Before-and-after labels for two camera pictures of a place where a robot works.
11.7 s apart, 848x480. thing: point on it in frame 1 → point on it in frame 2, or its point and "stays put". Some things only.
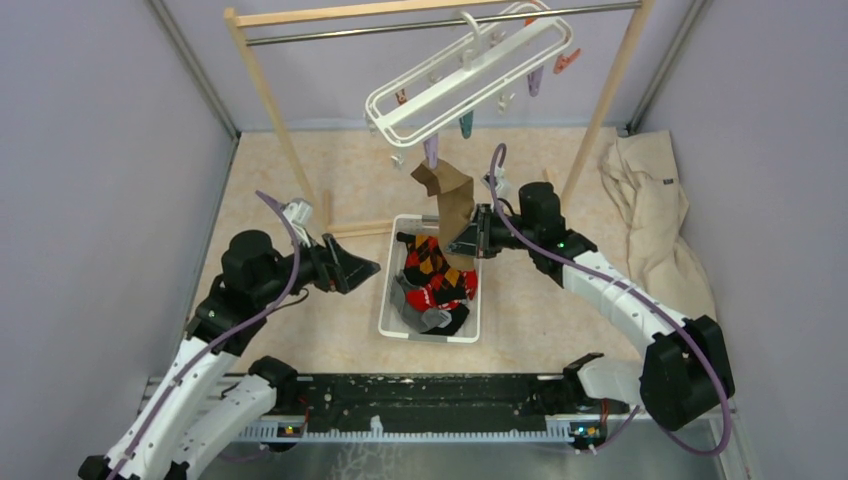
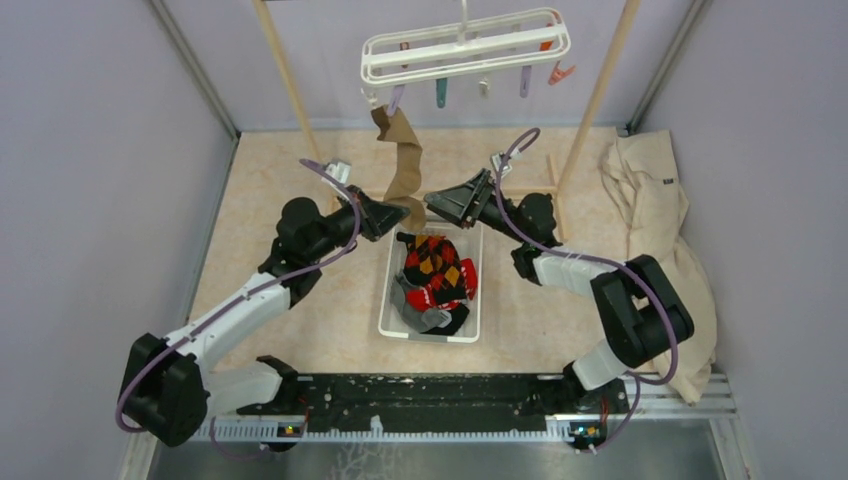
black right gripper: (477, 238) → (479, 189)
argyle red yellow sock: (426, 267) stays put
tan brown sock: (455, 202) → (403, 189)
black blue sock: (458, 316) stays put
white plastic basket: (392, 323) stays put
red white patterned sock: (422, 299) stays put
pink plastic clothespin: (562, 61) → (557, 74)
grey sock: (421, 321) stays put
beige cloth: (638, 175) stays put
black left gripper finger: (352, 263) → (380, 216)
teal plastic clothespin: (466, 124) → (441, 92)
